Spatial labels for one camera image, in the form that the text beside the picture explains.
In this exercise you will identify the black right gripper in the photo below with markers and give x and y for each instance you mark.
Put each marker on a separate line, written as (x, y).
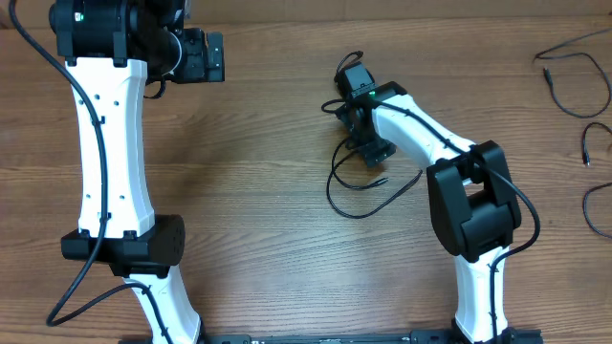
(370, 151)

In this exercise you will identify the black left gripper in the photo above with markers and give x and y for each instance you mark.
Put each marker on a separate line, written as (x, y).
(198, 70)

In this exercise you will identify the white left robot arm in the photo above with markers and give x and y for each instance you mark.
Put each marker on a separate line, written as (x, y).
(113, 50)

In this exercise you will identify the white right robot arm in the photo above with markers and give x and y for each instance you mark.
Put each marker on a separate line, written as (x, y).
(472, 200)

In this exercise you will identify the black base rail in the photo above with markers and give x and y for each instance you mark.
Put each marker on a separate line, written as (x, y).
(415, 337)

